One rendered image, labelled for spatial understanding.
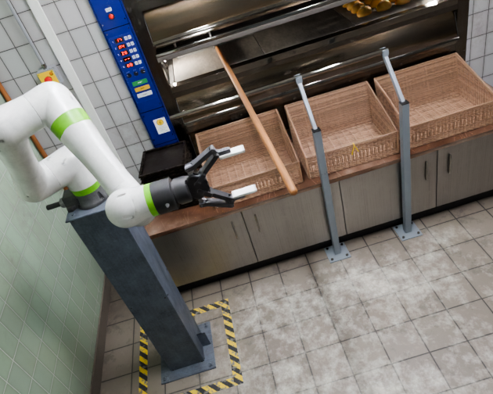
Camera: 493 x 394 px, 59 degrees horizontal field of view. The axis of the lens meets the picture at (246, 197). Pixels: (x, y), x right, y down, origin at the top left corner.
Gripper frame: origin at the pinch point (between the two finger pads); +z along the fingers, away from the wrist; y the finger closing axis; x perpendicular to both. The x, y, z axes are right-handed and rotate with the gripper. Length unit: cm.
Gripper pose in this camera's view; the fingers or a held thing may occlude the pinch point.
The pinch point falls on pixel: (246, 170)
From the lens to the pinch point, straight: 119.0
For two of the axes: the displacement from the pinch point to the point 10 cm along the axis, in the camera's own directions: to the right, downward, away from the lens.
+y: 2.4, 7.6, 6.1
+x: 1.8, 5.8, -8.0
